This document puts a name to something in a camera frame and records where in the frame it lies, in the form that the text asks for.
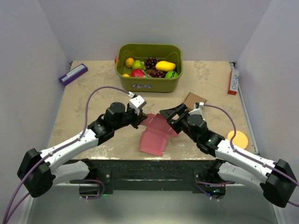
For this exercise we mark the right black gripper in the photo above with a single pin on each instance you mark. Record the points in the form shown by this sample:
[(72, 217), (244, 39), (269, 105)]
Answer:
[(182, 112)]

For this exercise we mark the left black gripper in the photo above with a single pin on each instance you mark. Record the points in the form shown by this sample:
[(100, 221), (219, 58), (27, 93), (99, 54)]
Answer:
[(138, 121)]

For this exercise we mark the pink paper box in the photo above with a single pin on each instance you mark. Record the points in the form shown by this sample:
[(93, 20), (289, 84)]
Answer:
[(154, 139)]

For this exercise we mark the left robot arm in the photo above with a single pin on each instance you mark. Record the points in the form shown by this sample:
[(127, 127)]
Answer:
[(39, 171)]

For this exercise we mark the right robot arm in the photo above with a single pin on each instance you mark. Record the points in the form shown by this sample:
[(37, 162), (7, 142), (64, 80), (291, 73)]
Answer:
[(275, 179)]

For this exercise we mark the brown cardboard box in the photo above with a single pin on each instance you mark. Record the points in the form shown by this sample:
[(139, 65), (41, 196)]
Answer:
[(191, 99)]

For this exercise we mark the red white toothpaste box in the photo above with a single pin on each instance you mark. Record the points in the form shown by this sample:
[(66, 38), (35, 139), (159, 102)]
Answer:
[(233, 82)]

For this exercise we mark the purple rectangular box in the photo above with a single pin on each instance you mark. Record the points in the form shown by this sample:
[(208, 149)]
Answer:
[(73, 74)]

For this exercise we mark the green lime fruit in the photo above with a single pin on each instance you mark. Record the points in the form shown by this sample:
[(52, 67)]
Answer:
[(171, 75)]

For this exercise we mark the dark grape bunch front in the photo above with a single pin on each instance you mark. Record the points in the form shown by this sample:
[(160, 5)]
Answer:
[(154, 73)]

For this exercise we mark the dark grape bunch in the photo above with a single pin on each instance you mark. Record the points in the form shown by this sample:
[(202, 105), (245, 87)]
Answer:
[(154, 73), (150, 63)]

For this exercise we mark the yellow mango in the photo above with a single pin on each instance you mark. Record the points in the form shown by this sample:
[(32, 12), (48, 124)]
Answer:
[(165, 66)]

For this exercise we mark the olive green plastic tub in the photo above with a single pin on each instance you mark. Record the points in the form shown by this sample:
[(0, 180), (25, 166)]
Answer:
[(142, 51)]

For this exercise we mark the dark grape bunch back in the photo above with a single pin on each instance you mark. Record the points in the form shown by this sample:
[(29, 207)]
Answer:
[(150, 63)]

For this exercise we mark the green pear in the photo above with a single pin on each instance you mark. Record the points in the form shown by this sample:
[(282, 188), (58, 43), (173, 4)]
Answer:
[(137, 64)]

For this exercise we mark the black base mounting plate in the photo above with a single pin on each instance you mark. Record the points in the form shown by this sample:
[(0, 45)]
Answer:
[(165, 175)]

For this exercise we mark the orange round disc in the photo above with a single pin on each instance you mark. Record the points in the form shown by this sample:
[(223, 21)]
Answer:
[(240, 140)]

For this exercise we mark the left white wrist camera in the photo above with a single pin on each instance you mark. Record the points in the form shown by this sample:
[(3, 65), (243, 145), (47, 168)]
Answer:
[(137, 102)]

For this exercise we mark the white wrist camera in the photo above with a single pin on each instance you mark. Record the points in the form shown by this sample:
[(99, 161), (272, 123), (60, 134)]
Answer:
[(137, 102), (197, 108)]

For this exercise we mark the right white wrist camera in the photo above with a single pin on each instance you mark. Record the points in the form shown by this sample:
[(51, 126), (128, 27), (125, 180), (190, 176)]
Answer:
[(197, 108)]

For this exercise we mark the aluminium frame rail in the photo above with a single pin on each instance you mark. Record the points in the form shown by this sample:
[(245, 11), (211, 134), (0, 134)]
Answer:
[(251, 134)]

